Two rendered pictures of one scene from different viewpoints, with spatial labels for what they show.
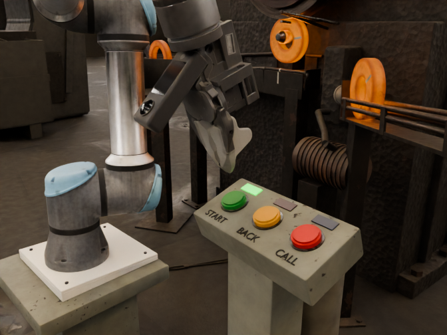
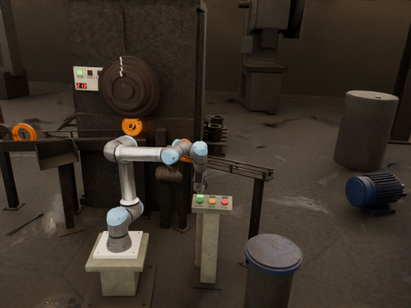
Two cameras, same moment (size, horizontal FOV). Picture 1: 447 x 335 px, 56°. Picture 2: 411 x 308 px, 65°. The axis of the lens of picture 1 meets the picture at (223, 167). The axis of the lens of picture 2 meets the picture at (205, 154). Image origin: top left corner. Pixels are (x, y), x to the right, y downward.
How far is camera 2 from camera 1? 1.54 m
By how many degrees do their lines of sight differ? 46
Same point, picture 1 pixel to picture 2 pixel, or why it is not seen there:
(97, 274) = (137, 245)
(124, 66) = (131, 168)
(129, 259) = (137, 237)
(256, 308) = (214, 223)
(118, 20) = not seen: hidden behind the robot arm
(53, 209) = (118, 229)
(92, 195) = (129, 218)
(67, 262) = (126, 246)
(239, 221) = (206, 205)
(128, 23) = not seen: hidden behind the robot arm
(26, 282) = (113, 261)
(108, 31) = not seen: hidden behind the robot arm
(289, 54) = (134, 132)
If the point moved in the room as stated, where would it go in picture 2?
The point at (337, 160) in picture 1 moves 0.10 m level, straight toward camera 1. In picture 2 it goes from (177, 174) to (183, 179)
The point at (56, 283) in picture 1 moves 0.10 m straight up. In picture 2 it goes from (130, 254) to (129, 239)
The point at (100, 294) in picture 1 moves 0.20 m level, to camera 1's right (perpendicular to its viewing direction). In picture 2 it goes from (144, 250) to (168, 236)
